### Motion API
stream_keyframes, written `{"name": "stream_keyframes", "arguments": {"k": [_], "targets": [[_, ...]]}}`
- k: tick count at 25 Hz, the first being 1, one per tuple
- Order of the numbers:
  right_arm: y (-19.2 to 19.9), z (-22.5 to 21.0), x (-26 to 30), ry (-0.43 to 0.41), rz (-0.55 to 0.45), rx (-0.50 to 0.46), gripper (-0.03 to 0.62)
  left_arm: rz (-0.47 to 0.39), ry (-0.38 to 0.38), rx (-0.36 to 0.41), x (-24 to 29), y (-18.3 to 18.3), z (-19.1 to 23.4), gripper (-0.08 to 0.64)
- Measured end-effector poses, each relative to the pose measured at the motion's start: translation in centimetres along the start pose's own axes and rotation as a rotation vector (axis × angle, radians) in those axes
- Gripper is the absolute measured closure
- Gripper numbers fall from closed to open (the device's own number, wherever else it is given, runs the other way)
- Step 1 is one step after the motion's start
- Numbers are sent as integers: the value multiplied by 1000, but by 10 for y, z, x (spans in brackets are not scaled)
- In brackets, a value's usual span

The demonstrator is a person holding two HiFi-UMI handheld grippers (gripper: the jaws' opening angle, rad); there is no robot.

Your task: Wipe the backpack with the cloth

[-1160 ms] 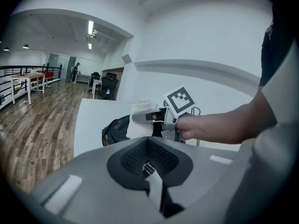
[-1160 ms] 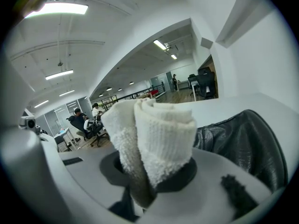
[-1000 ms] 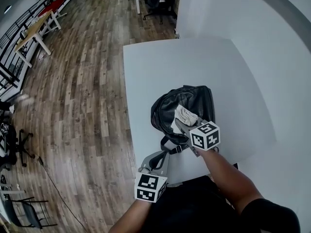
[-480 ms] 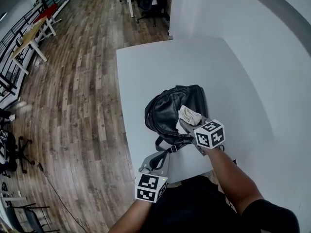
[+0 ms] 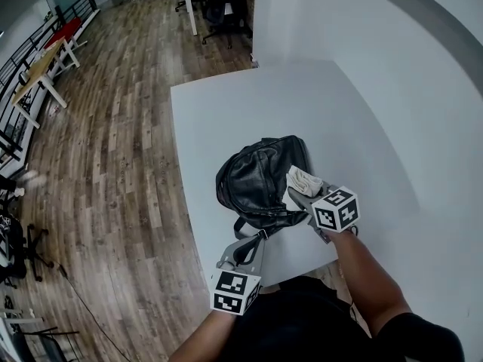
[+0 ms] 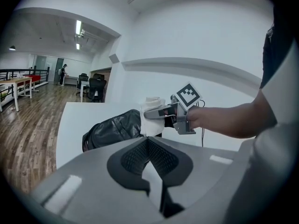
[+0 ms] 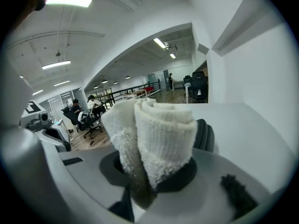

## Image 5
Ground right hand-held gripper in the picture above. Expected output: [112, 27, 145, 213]
[288, 181, 360, 244]

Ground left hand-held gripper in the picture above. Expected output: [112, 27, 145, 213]
[210, 235, 265, 317]

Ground beige cloth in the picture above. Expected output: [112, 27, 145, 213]
[285, 165, 325, 198]

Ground black leather backpack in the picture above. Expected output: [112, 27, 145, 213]
[215, 134, 314, 241]

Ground person's right forearm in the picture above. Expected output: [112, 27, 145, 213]
[330, 230, 414, 339]

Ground person's left forearm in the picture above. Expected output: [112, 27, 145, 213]
[169, 309, 238, 362]

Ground person's black shirt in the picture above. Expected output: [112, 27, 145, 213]
[229, 275, 465, 362]

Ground black swivel chair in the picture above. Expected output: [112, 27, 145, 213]
[24, 224, 56, 281]

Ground large black office chair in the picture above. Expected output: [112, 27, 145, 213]
[201, 0, 254, 48]

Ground black folding chair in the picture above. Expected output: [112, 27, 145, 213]
[0, 328, 80, 362]

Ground black equipment pile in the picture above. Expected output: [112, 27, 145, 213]
[0, 186, 29, 278]

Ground wooden desk with white legs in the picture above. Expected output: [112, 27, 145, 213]
[11, 38, 81, 129]

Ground black metal railing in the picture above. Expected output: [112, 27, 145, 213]
[0, 0, 101, 161]

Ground red table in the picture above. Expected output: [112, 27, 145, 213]
[43, 17, 90, 51]

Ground black floor cable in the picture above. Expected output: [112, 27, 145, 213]
[56, 264, 125, 362]

